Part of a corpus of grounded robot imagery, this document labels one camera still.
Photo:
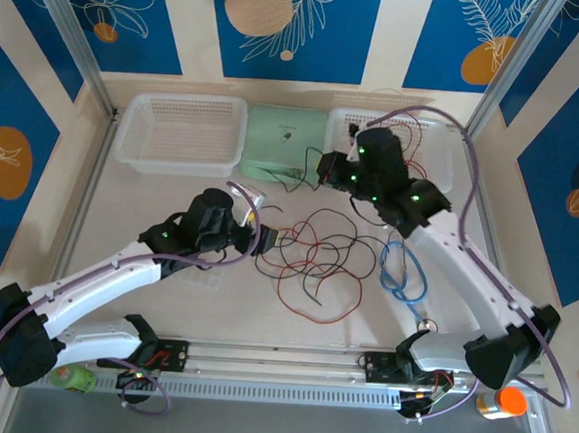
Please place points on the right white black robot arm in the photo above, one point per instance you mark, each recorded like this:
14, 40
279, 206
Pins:
465, 275

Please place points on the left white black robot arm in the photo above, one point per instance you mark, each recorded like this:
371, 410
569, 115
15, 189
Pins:
99, 282

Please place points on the clear plastic organizer box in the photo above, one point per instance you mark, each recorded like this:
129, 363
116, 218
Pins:
209, 281

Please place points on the white perforated plastic basket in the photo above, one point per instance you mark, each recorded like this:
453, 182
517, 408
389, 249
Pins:
437, 153
181, 133

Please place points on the blue stethoscope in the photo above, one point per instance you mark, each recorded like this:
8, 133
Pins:
427, 325

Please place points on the green plastic bottle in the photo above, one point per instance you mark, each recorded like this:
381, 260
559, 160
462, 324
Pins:
78, 379

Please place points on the orange capped jar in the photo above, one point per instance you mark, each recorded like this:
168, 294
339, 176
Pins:
503, 404

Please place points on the aluminium front rail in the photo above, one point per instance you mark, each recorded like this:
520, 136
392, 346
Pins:
278, 363

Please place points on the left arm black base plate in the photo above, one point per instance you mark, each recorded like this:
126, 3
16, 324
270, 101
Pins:
173, 355

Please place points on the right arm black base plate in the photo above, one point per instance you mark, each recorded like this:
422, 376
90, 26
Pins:
380, 366

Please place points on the aluminium frame post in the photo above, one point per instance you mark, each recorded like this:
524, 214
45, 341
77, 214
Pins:
512, 68
69, 23

